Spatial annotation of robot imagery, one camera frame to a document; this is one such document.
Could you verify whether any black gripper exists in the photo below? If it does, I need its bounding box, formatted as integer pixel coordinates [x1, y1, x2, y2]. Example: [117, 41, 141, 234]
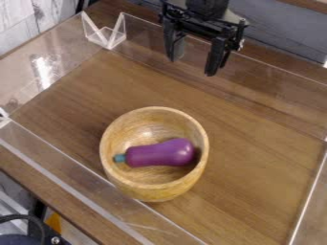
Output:
[162, 0, 250, 77]

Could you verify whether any purple toy eggplant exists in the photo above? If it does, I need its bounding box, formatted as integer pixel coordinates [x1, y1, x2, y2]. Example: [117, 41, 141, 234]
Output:
[113, 138, 195, 167]

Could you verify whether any brown wooden bowl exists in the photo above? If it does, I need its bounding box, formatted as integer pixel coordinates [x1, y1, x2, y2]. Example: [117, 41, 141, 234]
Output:
[101, 106, 210, 202]

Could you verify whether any black stand with screw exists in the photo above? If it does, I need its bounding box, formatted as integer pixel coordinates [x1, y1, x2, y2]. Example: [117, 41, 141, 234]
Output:
[27, 200, 73, 245]

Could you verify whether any clear acrylic corner bracket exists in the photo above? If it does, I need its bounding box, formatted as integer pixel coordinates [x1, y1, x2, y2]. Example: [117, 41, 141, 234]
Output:
[81, 12, 127, 50]

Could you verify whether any clear acrylic tray wall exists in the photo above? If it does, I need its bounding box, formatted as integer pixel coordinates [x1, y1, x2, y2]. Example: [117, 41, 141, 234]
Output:
[0, 11, 327, 245]

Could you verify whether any black cable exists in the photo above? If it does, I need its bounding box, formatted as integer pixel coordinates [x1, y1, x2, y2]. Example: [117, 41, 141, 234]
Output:
[0, 213, 47, 245]

